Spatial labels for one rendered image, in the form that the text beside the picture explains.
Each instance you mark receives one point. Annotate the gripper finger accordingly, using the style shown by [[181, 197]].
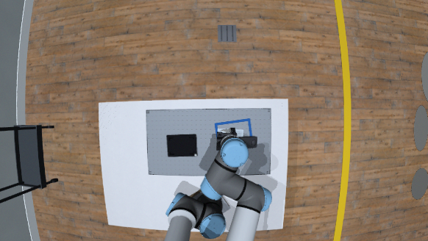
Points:
[[230, 130]]

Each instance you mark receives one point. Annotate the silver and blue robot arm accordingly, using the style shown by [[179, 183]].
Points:
[[221, 179]]

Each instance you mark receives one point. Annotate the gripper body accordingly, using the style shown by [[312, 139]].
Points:
[[220, 137]]

